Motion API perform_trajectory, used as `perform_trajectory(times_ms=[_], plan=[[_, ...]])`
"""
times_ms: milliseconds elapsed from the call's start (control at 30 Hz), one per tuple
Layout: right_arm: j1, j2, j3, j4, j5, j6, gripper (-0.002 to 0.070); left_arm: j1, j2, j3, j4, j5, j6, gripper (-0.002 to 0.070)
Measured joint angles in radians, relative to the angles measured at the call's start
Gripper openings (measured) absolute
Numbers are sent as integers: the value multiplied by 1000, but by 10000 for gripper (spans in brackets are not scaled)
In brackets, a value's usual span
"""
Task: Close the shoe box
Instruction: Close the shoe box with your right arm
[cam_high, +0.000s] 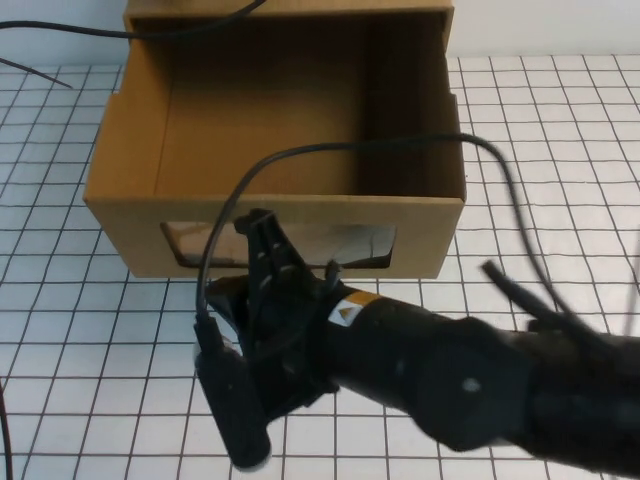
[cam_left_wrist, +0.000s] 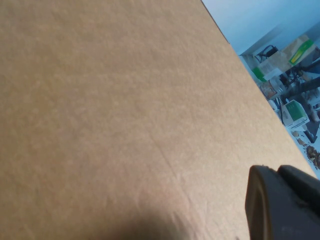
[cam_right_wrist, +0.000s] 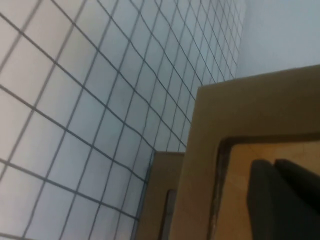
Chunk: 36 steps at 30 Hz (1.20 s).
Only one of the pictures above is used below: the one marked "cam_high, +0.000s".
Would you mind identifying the black hanging cable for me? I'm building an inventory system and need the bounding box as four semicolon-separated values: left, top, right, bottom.
0;0;267;40

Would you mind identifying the cardboard drawer with window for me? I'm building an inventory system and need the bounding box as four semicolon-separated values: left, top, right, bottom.
82;13;469;280

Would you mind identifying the brown cardboard box shell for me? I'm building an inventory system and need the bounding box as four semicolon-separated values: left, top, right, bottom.
122;0;457;99

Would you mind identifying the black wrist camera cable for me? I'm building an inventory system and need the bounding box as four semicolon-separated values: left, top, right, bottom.
194;132;566;326

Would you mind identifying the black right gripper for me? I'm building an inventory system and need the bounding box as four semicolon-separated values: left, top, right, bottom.
234;207;344;420

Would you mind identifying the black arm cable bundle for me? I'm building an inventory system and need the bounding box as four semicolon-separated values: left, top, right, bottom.
480;260;609;346

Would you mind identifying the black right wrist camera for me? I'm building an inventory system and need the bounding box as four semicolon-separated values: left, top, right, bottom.
193;319;274;474

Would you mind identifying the white grid tablecloth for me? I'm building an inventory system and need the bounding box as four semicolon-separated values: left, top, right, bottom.
0;53;640;480

